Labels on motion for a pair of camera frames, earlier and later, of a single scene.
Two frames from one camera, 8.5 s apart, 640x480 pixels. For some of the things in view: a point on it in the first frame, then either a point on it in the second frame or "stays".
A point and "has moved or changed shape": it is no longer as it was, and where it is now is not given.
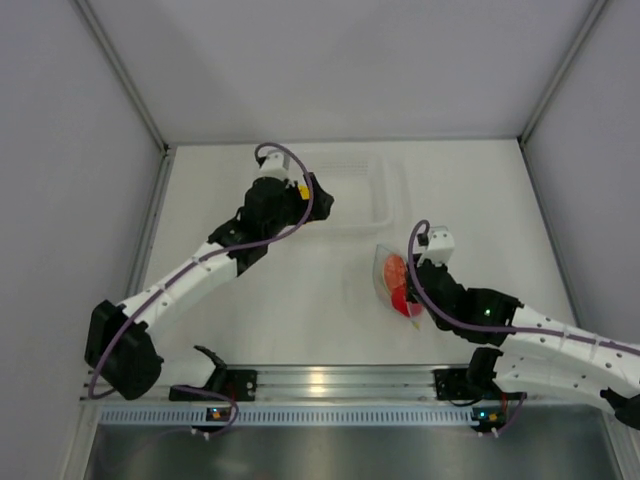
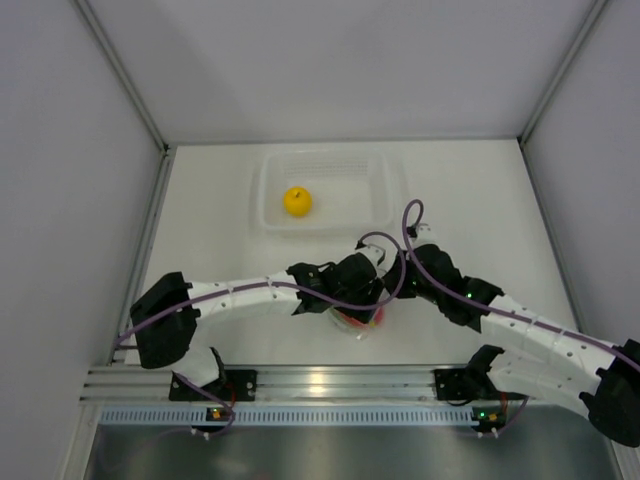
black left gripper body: (295, 210) -> (360, 297)
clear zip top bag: (391, 276) has moved or changed shape
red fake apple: (399, 300) -> (379, 318)
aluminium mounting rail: (296, 386) stays
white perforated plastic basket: (363, 185) stays
